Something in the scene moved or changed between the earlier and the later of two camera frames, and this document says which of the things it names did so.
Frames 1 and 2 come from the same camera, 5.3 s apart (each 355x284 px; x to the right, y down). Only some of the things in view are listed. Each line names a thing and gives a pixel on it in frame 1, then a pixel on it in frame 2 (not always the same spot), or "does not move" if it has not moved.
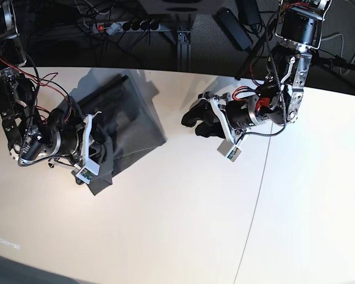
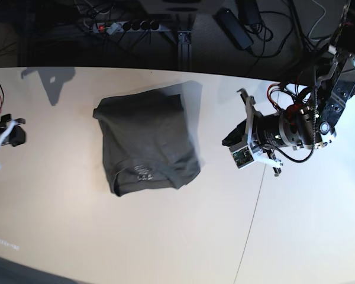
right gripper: (233, 115) -> (293, 126)
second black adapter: (248, 12) does not move
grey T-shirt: (126, 125) -> (147, 141)
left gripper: (60, 139) -> (3, 131)
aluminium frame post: (183, 51) does not move
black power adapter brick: (233, 28) does not move
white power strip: (110, 28) does not move
